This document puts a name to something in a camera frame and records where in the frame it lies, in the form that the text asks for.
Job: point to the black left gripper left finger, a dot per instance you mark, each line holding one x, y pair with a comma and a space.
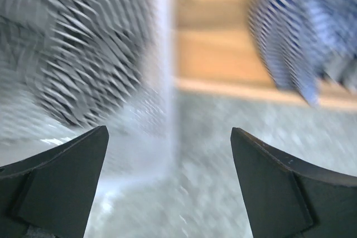
53, 190

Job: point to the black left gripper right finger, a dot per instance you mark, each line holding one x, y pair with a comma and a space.
285, 196

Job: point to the dark striped tank top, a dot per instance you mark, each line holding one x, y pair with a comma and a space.
81, 59

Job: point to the blue white striped tank top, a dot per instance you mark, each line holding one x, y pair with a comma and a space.
302, 41

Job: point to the white perforated plastic basket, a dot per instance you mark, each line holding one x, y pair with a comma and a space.
140, 131

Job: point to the right wooden clothes rack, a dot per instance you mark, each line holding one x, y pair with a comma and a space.
217, 53

